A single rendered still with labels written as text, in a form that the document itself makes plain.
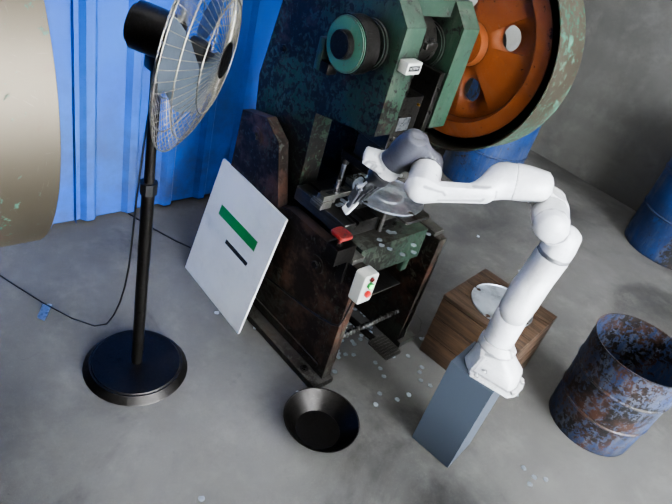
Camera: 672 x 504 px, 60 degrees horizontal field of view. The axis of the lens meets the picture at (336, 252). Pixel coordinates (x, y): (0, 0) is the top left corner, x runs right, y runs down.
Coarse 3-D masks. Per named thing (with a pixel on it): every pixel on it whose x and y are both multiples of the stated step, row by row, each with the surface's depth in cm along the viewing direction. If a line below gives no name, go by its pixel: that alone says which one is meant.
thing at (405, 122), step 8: (408, 96) 207; (416, 96) 209; (408, 104) 208; (416, 104) 212; (408, 112) 211; (416, 112) 214; (400, 120) 211; (408, 120) 214; (400, 128) 213; (408, 128) 217; (360, 136) 220; (360, 144) 221; (368, 144) 218; (376, 144) 215; (360, 152) 222
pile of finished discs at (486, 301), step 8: (480, 288) 268; (488, 288) 270; (496, 288) 271; (504, 288) 273; (472, 296) 261; (480, 296) 263; (488, 296) 264; (496, 296) 265; (480, 304) 258; (488, 304) 259; (496, 304) 260; (480, 312) 253; (488, 312) 255
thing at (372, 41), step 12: (372, 24) 179; (324, 36) 191; (372, 36) 178; (324, 48) 192; (372, 48) 179; (324, 60) 194; (372, 60) 181; (324, 72) 194; (336, 72) 196; (360, 72) 185
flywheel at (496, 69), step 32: (480, 0) 218; (512, 0) 209; (544, 0) 197; (480, 32) 218; (544, 32) 200; (480, 64) 225; (512, 64) 215; (544, 64) 202; (480, 96) 228; (512, 96) 218; (448, 128) 238; (480, 128) 227
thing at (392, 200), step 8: (392, 184) 235; (400, 184) 237; (376, 192) 225; (384, 192) 227; (392, 192) 228; (400, 192) 231; (368, 200) 220; (376, 200) 221; (384, 200) 222; (392, 200) 223; (400, 200) 225; (408, 200) 227; (376, 208) 216; (384, 208) 218; (392, 208) 219; (400, 208) 221; (408, 208) 222; (416, 208) 224
